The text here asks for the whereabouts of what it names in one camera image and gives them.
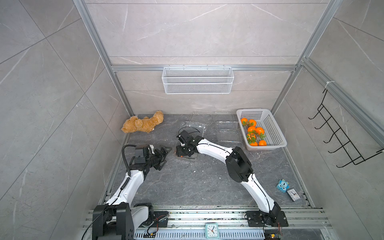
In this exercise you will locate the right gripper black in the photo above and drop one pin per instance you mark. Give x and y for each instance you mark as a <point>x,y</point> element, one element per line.
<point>180,152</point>

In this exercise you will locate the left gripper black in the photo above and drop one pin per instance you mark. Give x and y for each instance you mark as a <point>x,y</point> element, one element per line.
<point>163,157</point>

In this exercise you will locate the clear clamshell container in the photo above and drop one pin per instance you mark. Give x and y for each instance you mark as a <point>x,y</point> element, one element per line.
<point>231,144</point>
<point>186,156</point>
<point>227,126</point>
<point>196,125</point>

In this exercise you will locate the leafy twin oranges container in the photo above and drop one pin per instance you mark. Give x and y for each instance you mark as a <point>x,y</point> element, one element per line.
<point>258,131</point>
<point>248,123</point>

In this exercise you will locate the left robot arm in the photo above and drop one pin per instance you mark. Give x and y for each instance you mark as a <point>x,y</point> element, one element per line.
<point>128,217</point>

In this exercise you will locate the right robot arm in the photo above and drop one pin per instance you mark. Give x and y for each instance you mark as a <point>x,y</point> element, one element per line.
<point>239,169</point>

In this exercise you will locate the brown teddy bear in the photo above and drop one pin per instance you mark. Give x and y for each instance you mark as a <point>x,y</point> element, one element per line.
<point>134,124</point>

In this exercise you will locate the white plastic basket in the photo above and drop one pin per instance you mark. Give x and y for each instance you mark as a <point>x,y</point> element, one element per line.
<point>265,119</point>

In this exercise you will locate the small white clock front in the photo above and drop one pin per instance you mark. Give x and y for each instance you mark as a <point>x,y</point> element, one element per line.
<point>212,231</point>

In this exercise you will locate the small blue clock on table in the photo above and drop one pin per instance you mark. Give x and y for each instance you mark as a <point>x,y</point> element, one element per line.
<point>283,186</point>

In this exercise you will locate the small white square clock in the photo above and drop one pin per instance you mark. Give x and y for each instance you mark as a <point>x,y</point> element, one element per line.
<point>293,194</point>

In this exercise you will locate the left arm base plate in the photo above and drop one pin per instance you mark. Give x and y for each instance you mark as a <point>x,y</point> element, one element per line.
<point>160,219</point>

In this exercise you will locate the white wire wall basket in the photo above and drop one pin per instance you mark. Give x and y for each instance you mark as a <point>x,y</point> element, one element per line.
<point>197,80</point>

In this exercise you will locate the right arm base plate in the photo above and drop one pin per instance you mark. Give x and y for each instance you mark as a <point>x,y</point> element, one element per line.
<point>261,219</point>

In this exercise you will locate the black wall hook rack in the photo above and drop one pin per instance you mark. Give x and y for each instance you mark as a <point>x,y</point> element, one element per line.
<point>345,144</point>

